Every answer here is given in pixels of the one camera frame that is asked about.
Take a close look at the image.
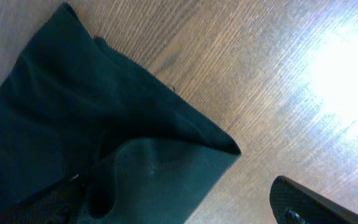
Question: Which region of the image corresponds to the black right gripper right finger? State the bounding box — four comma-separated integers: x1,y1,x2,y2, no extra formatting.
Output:
269,175,358,224

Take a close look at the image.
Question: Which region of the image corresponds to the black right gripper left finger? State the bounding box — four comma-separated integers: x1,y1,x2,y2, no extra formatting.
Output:
0,175,85,224

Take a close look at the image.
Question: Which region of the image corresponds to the black t-shirt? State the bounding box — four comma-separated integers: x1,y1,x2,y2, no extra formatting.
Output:
0,3,241,223

